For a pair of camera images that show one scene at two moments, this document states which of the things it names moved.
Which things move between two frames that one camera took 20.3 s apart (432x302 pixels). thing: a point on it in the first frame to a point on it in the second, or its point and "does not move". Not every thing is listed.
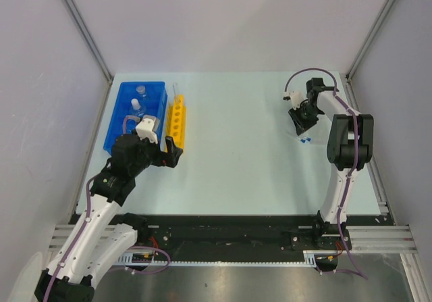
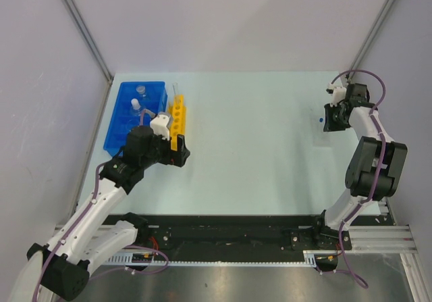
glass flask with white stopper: [137, 109] does not move
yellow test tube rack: [176, 121] does not move
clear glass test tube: [176, 95] does not move
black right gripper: [302, 126] to [329, 126]
